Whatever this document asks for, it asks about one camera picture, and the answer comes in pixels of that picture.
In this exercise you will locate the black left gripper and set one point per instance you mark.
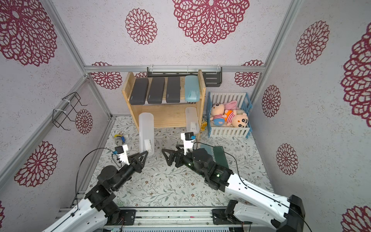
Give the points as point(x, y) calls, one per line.
point(135, 166)

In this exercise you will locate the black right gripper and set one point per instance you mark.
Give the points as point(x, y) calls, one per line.
point(178, 155)

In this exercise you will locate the clear pencil case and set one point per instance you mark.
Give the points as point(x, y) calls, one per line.
point(192, 121)
point(146, 133)

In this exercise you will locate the teal pencil case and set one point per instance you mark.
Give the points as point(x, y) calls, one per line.
point(208, 149)

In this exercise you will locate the dark green pencil case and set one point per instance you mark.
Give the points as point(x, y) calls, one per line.
point(220, 156)

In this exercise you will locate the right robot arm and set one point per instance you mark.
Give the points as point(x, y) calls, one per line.
point(280, 213)

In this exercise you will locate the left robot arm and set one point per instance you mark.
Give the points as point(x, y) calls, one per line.
point(92, 200)

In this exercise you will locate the wooden two-tier shelf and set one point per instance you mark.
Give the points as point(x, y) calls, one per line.
point(166, 115)

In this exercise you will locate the black pencil case left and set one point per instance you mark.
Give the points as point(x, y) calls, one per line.
point(139, 91)

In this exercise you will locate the black pencil case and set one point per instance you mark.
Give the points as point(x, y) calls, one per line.
point(173, 90)
point(139, 91)
point(155, 94)

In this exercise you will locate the black pencil case middle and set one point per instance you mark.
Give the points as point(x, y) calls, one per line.
point(155, 94)

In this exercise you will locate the black pencil case right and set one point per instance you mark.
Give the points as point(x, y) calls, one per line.
point(173, 90)

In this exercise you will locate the light teal case top shelf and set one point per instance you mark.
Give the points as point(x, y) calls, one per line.
point(192, 89)

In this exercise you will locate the plush doll blue pants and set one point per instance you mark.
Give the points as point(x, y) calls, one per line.
point(217, 115)

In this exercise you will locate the blue white toy crib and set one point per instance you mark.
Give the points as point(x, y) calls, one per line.
point(244, 105)

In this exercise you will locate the plush doll orange striped shirt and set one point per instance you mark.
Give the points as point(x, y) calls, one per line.
point(232, 118)

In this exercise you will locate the pink plush pillow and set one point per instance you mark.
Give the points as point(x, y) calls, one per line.
point(231, 105)

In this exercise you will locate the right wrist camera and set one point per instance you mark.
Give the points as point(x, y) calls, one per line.
point(189, 139)

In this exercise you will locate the grey plush toy keychain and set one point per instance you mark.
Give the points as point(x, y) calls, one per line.
point(119, 139)

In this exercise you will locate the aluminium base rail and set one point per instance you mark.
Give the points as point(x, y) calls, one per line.
point(130, 218)

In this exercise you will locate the black wire wall hanger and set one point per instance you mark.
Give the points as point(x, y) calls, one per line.
point(60, 115)

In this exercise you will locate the black wall rack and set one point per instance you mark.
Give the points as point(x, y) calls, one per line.
point(211, 79)

